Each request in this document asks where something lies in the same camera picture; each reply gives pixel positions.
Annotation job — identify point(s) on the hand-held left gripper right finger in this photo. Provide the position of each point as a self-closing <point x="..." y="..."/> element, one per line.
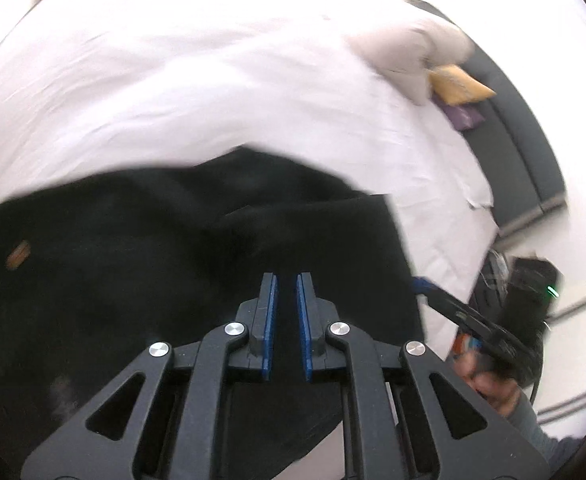
<point x="304" y="320"/>

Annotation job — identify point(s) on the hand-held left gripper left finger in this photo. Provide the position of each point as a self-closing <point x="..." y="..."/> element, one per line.
<point x="268" y="320"/>

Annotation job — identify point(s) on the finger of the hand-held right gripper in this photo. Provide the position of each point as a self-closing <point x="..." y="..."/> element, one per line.
<point x="465" y="320"/>

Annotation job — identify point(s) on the black pants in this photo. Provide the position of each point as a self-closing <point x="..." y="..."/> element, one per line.
<point x="123" y="285"/>

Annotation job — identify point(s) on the person's right forearm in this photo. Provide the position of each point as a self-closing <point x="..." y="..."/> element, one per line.
<point x="540" y="432"/>

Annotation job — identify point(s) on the person's right hand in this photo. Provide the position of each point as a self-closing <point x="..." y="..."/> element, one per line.
<point x="498" y="392"/>

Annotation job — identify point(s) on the grey upholstered headboard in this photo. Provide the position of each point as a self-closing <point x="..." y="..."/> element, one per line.
<point x="518" y="150"/>

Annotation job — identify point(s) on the purple patterned pillow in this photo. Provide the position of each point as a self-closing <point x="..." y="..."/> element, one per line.
<point x="463" y="116"/>

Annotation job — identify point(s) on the yellow patterned pillow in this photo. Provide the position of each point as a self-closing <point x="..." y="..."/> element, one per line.
<point x="460" y="85"/>

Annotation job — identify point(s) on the white pillow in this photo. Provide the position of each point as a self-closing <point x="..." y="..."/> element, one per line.
<point x="398" y="40"/>

